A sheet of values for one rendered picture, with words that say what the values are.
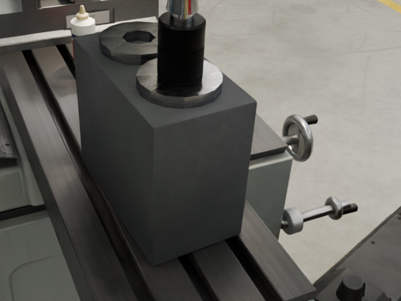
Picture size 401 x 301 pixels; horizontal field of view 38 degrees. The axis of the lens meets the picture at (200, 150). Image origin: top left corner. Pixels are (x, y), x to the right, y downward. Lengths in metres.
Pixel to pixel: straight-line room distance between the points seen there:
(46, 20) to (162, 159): 0.61
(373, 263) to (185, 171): 0.70
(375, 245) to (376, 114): 1.68
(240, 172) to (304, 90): 2.35
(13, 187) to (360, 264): 0.67
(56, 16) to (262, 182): 0.52
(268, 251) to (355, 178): 1.75
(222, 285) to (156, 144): 0.19
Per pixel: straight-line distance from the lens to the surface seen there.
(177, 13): 0.57
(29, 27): 1.13
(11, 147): 1.00
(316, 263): 2.04
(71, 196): 0.77
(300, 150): 1.44
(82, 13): 1.02
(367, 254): 1.25
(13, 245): 1.11
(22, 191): 1.05
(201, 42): 0.59
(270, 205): 1.30
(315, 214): 1.41
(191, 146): 0.59
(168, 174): 0.59
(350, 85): 3.11
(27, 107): 0.96
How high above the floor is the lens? 1.43
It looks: 35 degrees down
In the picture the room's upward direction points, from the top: 4 degrees clockwise
